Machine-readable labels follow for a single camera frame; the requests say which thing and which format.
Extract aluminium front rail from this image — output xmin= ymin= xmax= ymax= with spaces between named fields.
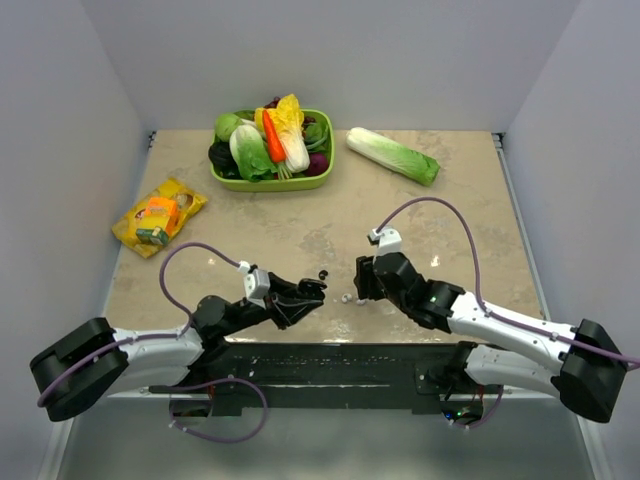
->
xmin=107 ymin=388 xmax=210 ymax=401

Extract napa cabbage on table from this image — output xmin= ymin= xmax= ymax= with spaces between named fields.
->
xmin=346 ymin=127 xmax=440 ymax=186

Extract round green vegetable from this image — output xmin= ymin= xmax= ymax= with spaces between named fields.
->
xmin=214 ymin=113 xmax=244 ymax=142

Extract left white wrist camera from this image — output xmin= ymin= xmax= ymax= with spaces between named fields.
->
xmin=237 ymin=261 xmax=270 ymax=306

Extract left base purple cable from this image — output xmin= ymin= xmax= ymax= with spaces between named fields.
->
xmin=159 ymin=374 xmax=268 ymax=443

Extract orange toy carrot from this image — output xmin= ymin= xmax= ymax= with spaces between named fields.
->
xmin=262 ymin=109 xmax=287 ymax=164

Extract dark green spinach leaves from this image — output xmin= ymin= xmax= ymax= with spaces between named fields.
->
xmin=303 ymin=121 xmax=329 ymax=153

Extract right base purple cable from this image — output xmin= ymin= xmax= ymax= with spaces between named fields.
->
xmin=448 ymin=384 xmax=505 ymax=431

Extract dark black vegetable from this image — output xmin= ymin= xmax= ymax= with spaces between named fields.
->
xmin=208 ymin=141 xmax=237 ymax=172

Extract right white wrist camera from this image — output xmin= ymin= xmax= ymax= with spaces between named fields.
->
xmin=367 ymin=226 xmax=402 ymax=257

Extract green white bok choy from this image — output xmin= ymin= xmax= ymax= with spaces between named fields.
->
xmin=229 ymin=125 xmax=276 ymax=182

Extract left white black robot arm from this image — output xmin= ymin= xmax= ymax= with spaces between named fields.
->
xmin=29 ymin=270 xmax=327 ymax=422

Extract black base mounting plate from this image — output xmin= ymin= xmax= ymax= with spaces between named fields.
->
xmin=151 ymin=342 xmax=499 ymax=417

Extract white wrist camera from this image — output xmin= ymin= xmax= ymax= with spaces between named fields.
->
xmin=237 ymin=261 xmax=270 ymax=306
xmin=367 ymin=226 xmax=402 ymax=257

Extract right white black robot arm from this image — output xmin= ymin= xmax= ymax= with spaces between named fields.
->
xmin=354 ymin=253 xmax=629 ymax=423

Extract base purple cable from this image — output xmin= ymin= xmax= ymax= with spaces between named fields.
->
xmin=448 ymin=384 xmax=505 ymax=431
xmin=159 ymin=374 xmax=268 ymax=443

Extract purple beet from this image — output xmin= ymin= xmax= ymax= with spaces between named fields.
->
xmin=304 ymin=152 xmax=329 ymax=177

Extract yellow leaf cabbage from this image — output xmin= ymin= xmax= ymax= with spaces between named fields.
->
xmin=254 ymin=94 xmax=309 ymax=179

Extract orange green small box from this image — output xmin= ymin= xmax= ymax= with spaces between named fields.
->
xmin=135 ymin=197 xmax=179 ymax=246

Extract green plastic vegetable tray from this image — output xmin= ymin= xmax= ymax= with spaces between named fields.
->
xmin=210 ymin=109 xmax=336 ymax=193

